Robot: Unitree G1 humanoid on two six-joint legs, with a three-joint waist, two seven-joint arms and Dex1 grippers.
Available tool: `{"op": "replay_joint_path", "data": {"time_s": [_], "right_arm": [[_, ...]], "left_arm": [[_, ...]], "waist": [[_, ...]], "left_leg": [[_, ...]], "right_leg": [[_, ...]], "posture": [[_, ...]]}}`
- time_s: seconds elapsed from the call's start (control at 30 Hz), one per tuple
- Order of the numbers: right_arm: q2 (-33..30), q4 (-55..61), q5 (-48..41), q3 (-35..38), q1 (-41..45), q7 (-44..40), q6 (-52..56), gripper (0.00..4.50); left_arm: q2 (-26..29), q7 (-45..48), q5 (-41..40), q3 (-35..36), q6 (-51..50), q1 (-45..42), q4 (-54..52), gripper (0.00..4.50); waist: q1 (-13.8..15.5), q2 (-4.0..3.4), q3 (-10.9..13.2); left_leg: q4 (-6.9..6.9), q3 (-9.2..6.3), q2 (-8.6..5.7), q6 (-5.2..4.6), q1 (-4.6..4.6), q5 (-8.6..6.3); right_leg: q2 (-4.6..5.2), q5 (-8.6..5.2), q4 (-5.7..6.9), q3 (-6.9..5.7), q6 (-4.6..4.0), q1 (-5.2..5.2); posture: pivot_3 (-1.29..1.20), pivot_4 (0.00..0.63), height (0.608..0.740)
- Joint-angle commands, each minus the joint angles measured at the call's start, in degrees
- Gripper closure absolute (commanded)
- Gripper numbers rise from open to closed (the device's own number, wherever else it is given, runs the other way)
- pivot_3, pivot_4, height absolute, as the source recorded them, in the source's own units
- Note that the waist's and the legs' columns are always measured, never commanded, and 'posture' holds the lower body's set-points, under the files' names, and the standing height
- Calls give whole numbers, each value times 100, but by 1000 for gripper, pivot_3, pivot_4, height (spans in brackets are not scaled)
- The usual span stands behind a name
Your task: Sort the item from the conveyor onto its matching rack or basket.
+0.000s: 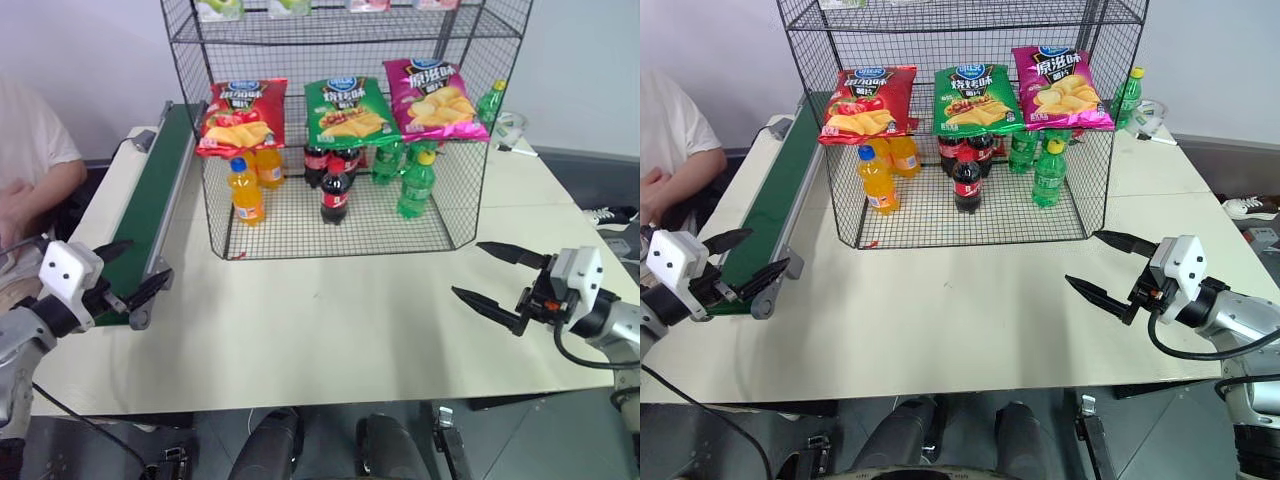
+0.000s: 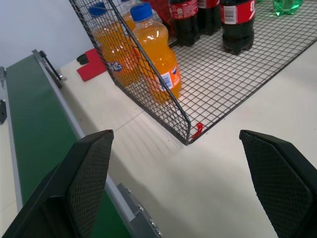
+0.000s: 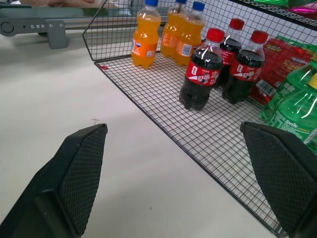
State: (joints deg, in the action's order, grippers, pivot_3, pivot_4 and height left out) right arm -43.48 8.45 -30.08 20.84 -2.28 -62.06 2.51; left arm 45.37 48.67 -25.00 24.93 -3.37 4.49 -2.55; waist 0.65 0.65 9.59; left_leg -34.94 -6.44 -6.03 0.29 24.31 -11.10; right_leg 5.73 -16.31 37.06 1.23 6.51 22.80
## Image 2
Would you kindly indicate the black round object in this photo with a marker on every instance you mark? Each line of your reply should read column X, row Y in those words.
column 81, row 59

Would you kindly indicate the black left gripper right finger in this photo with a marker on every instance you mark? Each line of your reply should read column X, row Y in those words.
column 280, row 183

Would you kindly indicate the cola bottle red label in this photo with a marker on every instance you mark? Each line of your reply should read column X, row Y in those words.
column 237, row 24
column 209, row 17
column 184, row 22

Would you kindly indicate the orange soda bottle blue cap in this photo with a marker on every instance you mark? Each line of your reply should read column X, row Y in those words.
column 128, row 19
column 158, row 54
column 111, row 49

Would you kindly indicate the red cloth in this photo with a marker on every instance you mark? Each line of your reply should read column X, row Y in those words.
column 91, row 65

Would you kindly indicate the red zip tie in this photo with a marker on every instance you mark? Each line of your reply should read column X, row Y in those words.
column 198, row 131

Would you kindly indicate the green conveyor belt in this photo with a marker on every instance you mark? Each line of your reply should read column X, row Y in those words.
column 39, row 116

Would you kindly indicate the green soda bottle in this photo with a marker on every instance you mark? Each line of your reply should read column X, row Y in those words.
column 287, row 6

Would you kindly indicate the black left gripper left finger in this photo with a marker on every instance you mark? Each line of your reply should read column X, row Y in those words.
column 81, row 183

